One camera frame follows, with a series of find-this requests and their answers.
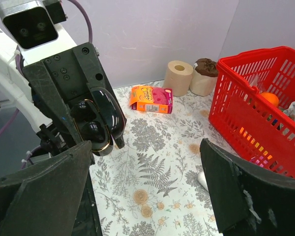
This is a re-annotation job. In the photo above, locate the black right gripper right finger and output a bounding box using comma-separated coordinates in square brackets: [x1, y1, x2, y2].
[200, 139, 295, 236]

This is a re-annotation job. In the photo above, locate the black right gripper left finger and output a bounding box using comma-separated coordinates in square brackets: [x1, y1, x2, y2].
[0, 141, 92, 236]

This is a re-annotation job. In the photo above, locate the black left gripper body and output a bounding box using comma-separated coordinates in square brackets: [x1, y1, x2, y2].
[44, 45, 93, 103]

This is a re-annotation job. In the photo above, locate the black earbud charging case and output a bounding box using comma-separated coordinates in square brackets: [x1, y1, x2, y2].
[74, 87, 126, 156]

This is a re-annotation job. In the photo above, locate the white earbud charging case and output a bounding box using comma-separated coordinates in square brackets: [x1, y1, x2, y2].
[197, 171, 208, 191]

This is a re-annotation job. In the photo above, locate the black earbud with stem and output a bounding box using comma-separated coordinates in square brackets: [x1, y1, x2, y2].
[80, 121, 106, 143]

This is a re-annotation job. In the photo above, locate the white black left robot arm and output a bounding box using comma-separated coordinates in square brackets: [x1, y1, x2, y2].
[0, 25, 126, 156]

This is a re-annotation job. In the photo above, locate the orange pink candy box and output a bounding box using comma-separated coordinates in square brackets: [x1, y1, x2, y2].
[129, 86, 173, 114]

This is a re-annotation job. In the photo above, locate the floral patterned table mat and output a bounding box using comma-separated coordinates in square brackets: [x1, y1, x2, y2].
[90, 87, 232, 236]

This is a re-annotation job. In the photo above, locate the beige toilet paper roll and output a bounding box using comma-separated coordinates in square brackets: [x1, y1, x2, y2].
[163, 60, 193, 97]

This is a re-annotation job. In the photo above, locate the red plastic shopping basket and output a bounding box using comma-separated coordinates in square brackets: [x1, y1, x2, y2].
[209, 46, 295, 178]

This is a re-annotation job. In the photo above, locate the brown topped paper roll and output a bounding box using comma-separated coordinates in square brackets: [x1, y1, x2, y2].
[189, 58, 219, 96]

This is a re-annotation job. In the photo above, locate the orange fruit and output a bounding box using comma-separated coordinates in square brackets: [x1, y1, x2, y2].
[260, 92, 279, 107]

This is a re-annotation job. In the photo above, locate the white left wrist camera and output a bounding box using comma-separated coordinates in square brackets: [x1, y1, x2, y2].
[0, 0, 66, 49]

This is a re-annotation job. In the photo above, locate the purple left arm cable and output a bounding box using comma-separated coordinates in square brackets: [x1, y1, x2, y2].
[0, 0, 93, 170]

